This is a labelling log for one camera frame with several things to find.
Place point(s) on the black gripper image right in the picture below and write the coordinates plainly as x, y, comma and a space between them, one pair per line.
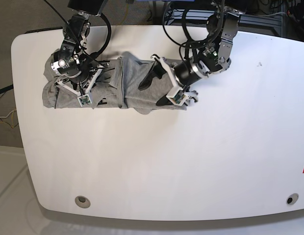
183, 72

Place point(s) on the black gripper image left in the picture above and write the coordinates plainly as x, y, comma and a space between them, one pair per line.
81, 77

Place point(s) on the grey T-shirt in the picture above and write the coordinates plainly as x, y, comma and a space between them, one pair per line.
116, 87

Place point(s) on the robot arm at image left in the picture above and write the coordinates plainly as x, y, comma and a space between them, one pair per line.
72, 61

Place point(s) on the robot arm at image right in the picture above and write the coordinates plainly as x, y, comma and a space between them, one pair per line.
200, 58

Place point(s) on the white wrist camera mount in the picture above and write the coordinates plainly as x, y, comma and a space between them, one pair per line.
84, 91
178, 94

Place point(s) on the aluminium extrusion frame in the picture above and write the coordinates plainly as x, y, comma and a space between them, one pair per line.
270, 25

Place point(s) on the beige table cable grommet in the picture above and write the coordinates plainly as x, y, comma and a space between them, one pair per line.
82, 202

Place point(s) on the grey table cable grommet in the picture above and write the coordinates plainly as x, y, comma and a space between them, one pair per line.
292, 199

